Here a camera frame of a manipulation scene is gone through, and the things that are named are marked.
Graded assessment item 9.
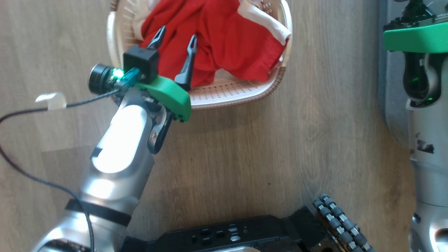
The white plastic laundry basket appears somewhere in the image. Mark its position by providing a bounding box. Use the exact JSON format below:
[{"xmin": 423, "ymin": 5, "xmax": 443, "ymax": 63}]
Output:
[{"xmin": 106, "ymin": 0, "xmax": 293, "ymax": 110}]

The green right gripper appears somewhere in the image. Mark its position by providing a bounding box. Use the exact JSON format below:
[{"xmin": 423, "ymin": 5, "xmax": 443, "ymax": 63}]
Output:
[{"xmin": 383, "ymin": 15, "xmax": 448, "ymax": 54}]

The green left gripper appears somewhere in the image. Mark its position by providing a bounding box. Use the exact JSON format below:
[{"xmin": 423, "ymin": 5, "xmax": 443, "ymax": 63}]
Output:
[{"xmin": 135, "ymin": 26, "xmax": 198, "ymax": 123}]

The black cylinder lens camera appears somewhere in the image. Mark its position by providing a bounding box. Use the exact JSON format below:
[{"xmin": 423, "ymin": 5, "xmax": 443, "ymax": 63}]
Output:
[{"xmin": 88, "ymin": 64, "xmax": 140, "ymax": 96}]

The black grey omni wheel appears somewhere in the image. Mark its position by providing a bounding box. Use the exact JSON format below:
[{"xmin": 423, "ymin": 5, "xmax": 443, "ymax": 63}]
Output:
[{"xmin": 312, "ymin": 194, "xmax": 377, "ymax": 252}]

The red garment with white stripes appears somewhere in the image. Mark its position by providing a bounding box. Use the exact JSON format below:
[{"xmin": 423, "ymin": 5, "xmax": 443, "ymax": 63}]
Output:
[{"xmin": 196, "ymin": 0, "xmax": 293, "ymax": 83}]

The white left cable tag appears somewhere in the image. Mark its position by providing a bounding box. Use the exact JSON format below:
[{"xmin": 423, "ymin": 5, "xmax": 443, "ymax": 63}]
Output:
[{"xmin": 35, "ymin": 92, "xmax": 67, "ymax": 111}]

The grey fabric sofa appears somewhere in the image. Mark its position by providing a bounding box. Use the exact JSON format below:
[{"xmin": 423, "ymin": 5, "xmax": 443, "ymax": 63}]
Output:
[{"xmin": 379, "ymin": 0, "xmax": 411, "ymax": 147}]

